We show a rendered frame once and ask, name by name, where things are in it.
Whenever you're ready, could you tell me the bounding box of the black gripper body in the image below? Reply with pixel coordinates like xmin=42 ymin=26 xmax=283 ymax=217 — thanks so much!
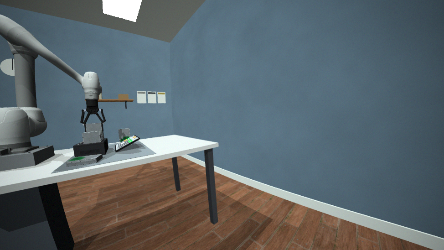
xmin=86 ymin=99 xmax=99 ymax=115

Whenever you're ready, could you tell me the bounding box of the grey flat mat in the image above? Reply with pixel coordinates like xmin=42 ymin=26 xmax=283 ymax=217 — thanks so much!
xmin=52 ymin=140 xmax=156 ymax=173

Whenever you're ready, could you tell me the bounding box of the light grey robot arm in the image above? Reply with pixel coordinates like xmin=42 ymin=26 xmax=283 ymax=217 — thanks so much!
xmin=0 ymin=15 xmax=102 ymax=156

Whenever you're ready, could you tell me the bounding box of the black status display screen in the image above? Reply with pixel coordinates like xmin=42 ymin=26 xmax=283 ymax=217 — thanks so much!
xmin=115 ymin=135 xmax=140 ymax=152

